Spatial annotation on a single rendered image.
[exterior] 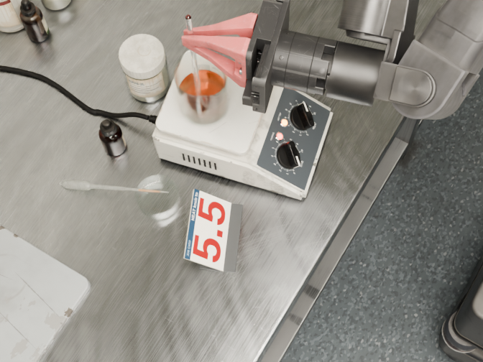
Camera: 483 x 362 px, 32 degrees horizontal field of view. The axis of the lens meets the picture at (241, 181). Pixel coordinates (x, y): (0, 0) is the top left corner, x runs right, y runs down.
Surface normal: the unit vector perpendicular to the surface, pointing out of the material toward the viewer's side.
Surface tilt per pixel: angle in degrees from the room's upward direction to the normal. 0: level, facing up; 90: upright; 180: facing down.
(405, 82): 36
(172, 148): 90
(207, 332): 0
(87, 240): 0
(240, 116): 0
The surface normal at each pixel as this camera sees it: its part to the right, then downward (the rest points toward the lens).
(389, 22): -0.45, 0.06
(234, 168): -0.32, 0.88
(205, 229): 0.62, -0.25
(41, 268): -0.02, -0.39
